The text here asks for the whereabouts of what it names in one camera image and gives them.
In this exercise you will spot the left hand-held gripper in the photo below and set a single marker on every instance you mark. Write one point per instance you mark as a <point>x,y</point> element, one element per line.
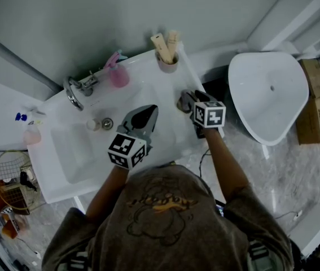
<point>126,151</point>

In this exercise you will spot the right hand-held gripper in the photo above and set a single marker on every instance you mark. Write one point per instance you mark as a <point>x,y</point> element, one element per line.
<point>209,114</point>

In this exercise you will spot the small pale bar of soap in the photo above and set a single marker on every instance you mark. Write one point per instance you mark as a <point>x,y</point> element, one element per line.
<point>93,124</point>

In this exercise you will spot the person's right forearm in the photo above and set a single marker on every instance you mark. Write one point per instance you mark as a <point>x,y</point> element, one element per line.
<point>224,165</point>

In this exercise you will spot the person's left forearm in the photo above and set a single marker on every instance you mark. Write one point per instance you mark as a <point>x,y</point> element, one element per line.
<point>109,190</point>

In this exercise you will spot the white ceramic washbasin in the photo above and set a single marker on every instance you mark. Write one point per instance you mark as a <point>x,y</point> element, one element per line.
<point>159,95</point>

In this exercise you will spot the pink cup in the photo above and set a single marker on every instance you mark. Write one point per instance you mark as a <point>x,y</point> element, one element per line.
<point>167,65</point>

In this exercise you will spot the chrome sink drain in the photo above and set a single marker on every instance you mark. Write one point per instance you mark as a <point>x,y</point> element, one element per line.
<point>107,123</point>

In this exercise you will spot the pink spray bottle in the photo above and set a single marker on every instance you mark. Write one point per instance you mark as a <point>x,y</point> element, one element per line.
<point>118,75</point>

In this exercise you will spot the beige tube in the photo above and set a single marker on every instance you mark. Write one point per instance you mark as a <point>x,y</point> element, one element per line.
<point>173,45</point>
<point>161,48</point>

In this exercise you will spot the chrome faucet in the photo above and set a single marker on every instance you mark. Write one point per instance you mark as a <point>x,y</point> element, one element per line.
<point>73,95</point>

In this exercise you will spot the white freestanding basin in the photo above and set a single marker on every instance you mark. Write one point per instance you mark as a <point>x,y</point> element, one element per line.
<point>267,95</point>

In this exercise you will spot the pink pump bottle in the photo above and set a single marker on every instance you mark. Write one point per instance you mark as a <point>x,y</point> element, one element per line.
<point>32,135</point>

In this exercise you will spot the blue small cap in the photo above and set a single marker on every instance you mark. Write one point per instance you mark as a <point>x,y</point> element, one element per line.
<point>21,117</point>

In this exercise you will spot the small cardboard box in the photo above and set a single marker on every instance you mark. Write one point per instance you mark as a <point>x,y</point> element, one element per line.
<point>315,76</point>

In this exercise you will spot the large cardboard box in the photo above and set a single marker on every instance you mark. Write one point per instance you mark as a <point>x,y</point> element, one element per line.
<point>317,120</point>

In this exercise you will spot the grey pipe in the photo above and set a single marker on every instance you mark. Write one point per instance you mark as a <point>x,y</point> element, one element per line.
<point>18,58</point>

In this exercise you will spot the orange container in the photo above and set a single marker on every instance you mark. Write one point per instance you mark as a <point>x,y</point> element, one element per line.
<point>9,229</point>

